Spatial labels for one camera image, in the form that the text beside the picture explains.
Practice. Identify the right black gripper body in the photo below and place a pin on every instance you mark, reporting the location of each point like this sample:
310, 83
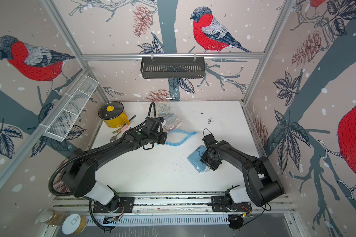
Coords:
207, 159

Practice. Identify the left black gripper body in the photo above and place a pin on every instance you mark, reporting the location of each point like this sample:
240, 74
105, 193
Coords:
158, 138

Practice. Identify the clear vacuum bag blue zip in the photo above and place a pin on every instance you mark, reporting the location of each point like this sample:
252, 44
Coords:
182, 134

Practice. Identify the cream towel blue faces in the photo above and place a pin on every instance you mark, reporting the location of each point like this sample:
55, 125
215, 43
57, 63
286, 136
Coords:
163, 109

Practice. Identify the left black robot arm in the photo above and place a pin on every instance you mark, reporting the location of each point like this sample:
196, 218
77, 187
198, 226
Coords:
80, 175

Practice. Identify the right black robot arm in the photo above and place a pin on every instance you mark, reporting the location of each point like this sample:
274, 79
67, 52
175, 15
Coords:
262, 183

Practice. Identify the metal spoon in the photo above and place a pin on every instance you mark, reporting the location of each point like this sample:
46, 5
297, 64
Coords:
114, 138

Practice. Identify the yellow pot with lid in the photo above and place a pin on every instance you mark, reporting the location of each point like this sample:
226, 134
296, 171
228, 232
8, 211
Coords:
113, 114

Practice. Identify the tin can white lid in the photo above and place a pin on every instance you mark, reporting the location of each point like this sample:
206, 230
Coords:
74, 224

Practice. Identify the glass jar amber content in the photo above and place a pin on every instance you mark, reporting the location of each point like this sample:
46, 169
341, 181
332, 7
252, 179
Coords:
52, 217

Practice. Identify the pink handled fork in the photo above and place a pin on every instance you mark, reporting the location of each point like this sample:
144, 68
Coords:
122, 128

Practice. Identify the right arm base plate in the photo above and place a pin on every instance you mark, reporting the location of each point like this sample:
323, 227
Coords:
226, 204

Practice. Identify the black wire shelf basket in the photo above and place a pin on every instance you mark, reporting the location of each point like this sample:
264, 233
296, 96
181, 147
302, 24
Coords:
173, 68

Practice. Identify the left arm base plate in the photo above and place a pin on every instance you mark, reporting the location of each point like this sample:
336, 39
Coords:
118, 205

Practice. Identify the white mesh wall basket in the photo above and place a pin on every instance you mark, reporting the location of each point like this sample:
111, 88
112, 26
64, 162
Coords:
73, 103

